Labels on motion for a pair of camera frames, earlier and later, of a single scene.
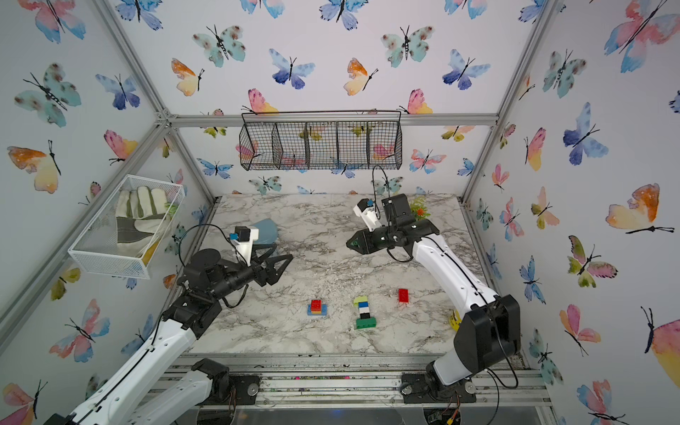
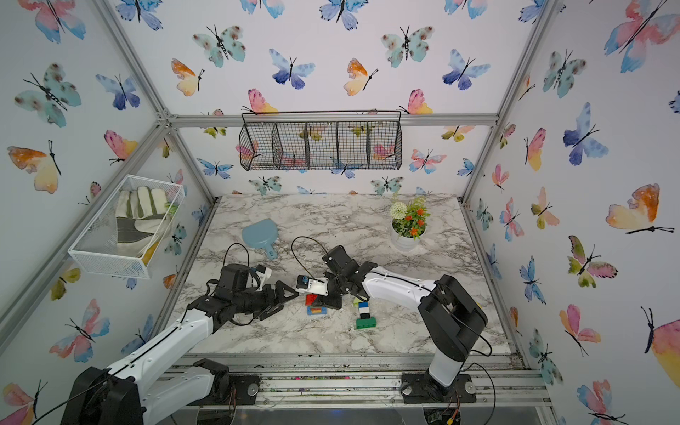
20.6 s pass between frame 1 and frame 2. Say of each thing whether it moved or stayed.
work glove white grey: stayed
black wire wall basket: stayed
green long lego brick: stayed
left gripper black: moved
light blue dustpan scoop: stayed
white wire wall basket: stayed
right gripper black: moved
